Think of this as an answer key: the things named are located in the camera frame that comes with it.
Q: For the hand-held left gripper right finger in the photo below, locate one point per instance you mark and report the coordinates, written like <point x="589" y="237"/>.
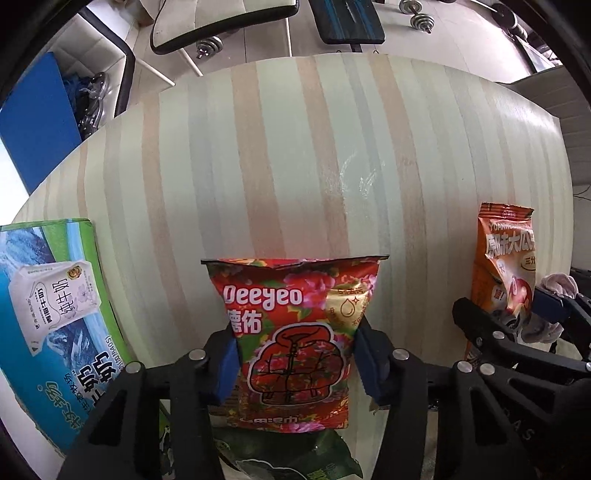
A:
<point x="373" y="367"/>

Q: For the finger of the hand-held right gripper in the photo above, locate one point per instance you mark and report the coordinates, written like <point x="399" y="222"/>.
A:
<point x="485" y="330"/>
<point x="551" y="303"/>

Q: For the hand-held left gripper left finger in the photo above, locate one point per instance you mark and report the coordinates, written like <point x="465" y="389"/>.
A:
<point x="225" y="364"/>

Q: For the orange snack packet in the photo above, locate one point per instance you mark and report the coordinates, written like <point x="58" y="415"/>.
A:
<point x="505" y="258"/>

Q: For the red floral wet wipes packet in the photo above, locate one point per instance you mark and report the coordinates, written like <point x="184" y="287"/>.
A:
<point x="291" y="332"/>

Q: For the grey cloth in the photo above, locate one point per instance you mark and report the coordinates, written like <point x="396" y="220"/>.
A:
<point x="559" y="282"/>

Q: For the green packet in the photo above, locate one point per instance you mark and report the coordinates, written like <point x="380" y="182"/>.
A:
<point x="286" y="457"/>

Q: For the blue green milk carton box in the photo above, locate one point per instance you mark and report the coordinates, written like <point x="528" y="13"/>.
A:
<point x="51" y="323"/>

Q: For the pile of chrome weights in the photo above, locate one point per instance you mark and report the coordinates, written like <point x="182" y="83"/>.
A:
<point x="92" y="99"/>

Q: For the blue panel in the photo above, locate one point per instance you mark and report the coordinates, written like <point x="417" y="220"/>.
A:
<point x="34" y="124"/>

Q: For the silver dumbbell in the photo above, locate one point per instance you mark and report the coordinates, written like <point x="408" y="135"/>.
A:
<point x="418" y="14"/>
<point x="208" y="47"/>

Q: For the black blue padded bench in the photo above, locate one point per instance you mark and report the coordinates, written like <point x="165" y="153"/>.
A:
<point x="346" y="21"/>

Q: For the white black padded seat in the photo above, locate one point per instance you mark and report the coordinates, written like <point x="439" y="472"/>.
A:
<point x="99" y="46"/>

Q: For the white padded chair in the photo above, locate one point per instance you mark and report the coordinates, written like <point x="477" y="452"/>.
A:
<point x="217" y="21"/>

